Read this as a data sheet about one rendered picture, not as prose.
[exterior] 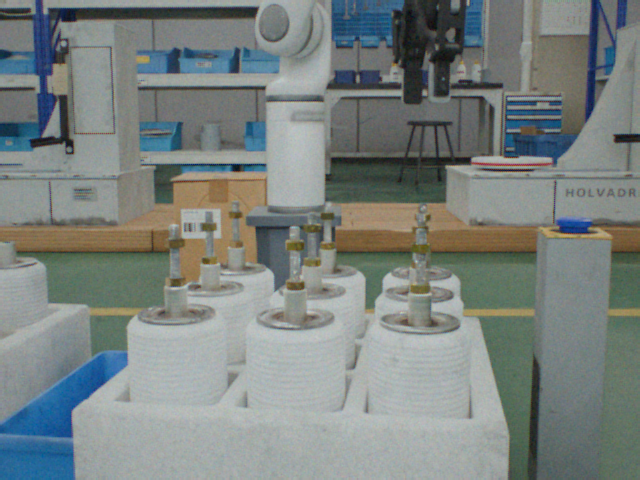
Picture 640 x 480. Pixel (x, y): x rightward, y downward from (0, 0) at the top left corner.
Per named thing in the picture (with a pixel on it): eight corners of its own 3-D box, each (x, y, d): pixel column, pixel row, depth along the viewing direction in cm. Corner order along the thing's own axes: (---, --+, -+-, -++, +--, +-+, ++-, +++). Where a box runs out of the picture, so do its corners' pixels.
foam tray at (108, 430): (201, 428, 109) (198, 307, 106) (474, 443, 104) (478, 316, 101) (80, 591, 71) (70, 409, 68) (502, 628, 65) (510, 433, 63)
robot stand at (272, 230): (258, 375, 132) (255, 205, 128) (340, 375, 132) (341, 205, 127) (248, 405, 118) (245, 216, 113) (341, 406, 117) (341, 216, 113)
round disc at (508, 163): (464, 167, 302) (464, 154, 302) (539, 167, 302) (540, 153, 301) (478, 172, 273) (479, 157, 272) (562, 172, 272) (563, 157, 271)
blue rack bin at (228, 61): (192, 78, 570) (191, 50, 567) (242, 78, 568) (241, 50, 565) (176, 74, 521) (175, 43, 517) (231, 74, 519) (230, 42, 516)
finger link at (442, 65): (432, 44, 74) (431, 96, 75) (445, 41, 72) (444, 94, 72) (446, 44, 75) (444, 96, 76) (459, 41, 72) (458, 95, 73)
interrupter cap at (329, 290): (298, 285, 89) (298, 279, 88) (356, 291, 85) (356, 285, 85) (265, 298, 82) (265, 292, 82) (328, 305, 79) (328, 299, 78)
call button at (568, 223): (552, 232, 88) (553, 215, 88) (587, 233, 87) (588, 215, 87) (558, 237, 84) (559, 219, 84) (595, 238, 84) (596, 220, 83)
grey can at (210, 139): (202, 150, 552) (201, 124, 549) (223, 150, 552) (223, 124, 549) (198, 151, 537) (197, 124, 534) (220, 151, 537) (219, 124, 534)
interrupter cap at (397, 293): (410, 309, 77) (410, 302, 77) (371, 294, 84) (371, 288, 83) (468, 301, 80) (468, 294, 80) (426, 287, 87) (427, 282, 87)
